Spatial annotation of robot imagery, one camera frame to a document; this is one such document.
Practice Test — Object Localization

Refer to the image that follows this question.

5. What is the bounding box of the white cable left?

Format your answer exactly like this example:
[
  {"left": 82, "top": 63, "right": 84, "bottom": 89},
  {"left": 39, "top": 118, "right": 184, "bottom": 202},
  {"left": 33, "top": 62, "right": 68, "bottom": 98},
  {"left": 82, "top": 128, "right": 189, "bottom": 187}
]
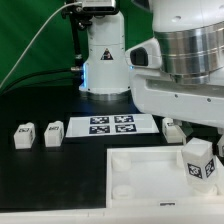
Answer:
[{"left": 0, "top": 2, "right": 83, "bottom": 90}]

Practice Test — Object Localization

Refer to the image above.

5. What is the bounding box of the white sheet with markers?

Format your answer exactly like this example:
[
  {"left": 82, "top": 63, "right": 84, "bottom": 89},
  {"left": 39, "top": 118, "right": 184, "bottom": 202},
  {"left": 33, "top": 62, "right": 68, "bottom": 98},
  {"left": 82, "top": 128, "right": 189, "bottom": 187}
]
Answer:
[{"left": 66, "top": 114, "right": 159, "bottom": 138}]

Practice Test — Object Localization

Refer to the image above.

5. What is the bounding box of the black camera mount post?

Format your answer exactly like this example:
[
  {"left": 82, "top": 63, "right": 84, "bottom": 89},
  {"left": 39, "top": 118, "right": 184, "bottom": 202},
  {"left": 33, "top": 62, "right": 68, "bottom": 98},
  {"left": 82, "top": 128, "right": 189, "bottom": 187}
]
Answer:
[{"left": 61, "top": 0, "right": 88, "bottom": 67}]

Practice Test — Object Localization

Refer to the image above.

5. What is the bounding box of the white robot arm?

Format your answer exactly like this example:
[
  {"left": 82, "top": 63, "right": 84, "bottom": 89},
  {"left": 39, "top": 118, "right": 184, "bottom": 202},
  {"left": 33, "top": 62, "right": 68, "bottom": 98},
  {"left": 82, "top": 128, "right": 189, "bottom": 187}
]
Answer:
[{"left": 81, "top": 0, "right": 224, "bottom": 156}]

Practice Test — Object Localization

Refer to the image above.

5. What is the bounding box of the black cable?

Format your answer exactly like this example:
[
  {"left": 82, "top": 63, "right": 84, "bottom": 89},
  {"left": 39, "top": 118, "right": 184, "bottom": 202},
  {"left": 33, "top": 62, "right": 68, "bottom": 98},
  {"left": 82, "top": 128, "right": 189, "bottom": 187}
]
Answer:
[
  {"left": 0, "top": 68, "right": 83, "bottom": 96},
  {"left": 0, "top": 78, "right": 82, "bottom": 98}
]

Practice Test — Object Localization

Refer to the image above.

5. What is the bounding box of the black cable lower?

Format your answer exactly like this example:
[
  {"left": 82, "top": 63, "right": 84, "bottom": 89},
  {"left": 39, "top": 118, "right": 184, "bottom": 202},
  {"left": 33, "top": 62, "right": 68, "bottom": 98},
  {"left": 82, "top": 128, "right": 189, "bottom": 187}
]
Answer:
[{"left": 0, "top": 78, "right": 82, "bottom": 98}]

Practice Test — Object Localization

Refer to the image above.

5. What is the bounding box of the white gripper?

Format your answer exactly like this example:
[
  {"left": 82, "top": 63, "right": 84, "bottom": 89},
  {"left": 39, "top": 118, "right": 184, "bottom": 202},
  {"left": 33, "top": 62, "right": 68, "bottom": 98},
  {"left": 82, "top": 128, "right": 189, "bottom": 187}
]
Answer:
[{"left": 125, "top": 38, "right": 224, "bottom": 144}]

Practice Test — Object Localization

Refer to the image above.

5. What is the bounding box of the white square table top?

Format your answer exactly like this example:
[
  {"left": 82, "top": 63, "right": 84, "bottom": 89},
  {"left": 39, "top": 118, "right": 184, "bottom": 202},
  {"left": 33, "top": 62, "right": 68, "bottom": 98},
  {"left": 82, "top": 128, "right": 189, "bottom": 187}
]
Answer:
[{"left": 106, "top": 146, "right": 224, "bottom": 208}]

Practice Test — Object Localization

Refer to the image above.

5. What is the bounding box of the black cable upper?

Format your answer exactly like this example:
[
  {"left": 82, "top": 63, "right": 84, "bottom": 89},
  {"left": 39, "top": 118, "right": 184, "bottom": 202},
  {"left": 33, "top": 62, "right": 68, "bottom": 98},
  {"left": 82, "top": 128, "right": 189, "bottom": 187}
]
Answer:
[{"left": 0, "top": 68, "right": 83, "bottom": 96}]

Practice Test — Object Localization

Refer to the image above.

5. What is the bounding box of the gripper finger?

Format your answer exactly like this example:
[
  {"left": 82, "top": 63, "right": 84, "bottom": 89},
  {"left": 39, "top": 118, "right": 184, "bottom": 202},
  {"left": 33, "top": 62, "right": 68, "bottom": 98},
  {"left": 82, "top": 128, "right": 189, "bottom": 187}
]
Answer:
[{"left": 217, "top": 128, "right": 224, "bottom": 157}]

